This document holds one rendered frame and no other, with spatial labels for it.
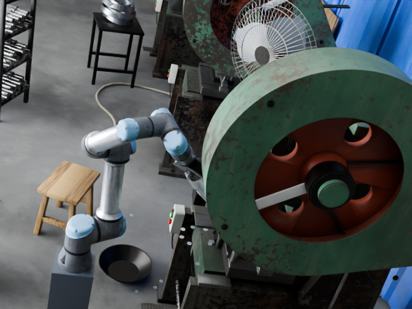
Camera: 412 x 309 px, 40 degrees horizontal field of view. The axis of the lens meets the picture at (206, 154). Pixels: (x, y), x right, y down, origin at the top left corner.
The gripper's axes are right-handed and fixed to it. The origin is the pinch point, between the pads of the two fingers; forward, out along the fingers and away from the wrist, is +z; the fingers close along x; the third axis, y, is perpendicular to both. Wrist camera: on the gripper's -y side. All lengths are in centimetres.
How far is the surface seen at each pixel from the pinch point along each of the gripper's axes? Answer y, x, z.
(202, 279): -16.3, 32.9, 24.3
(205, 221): -3.0, 11.6, 26.0
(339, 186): -54, -14, -32
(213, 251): -10.0, 19.8, 36.9
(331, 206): -54, -8, -26
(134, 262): 45, 44, 102
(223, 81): 76, -90, 131
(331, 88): -41, -33, -54
